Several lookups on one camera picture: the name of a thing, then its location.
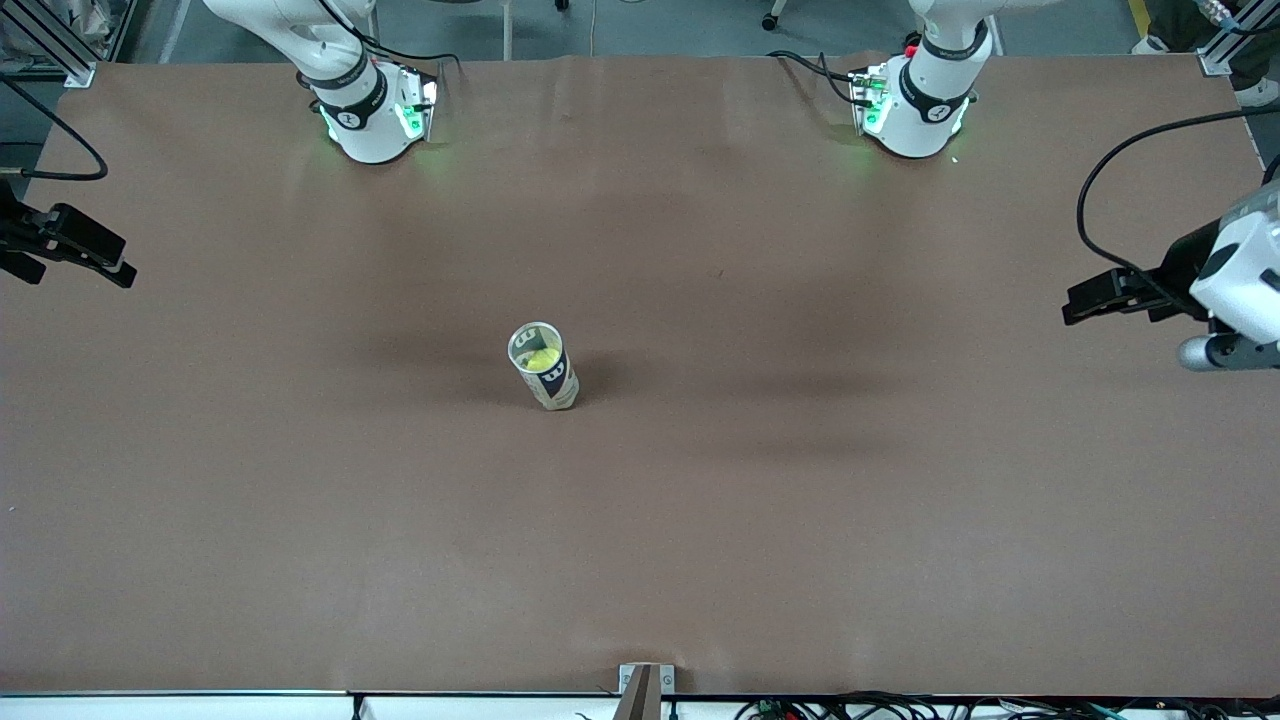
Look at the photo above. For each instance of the metal base box green light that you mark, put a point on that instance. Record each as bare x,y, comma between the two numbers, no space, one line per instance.
868,100
415,100

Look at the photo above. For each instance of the person in dark trousers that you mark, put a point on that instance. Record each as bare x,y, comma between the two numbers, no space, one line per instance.
1262,92

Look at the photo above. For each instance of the metal bracket with brown post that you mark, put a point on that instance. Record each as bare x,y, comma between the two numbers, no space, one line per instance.
645,690

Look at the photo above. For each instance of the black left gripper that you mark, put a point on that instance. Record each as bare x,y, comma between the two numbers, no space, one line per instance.
1180,264

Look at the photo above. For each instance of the clear tennis ball can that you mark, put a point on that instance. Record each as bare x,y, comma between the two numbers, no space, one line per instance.
555,388

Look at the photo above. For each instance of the black chair caster wheel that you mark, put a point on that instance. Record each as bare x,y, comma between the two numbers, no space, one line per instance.
772,20

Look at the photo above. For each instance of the aluminium frame profile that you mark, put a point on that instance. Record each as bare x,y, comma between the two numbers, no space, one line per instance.
70,68
1215,60

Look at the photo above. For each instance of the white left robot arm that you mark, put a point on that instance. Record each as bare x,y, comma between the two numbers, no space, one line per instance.
925,120

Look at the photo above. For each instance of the white table edge strip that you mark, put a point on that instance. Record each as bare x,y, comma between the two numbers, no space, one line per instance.
150,708

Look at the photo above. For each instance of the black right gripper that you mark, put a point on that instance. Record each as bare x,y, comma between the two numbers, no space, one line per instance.
18,228

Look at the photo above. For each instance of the plain yellow tennis ball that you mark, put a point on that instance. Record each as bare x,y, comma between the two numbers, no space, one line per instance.
543,358

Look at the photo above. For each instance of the brown table cover sheet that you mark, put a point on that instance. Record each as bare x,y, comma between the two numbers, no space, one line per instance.
640,520

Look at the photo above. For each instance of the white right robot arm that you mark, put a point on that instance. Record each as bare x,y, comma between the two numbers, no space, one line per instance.
365,130

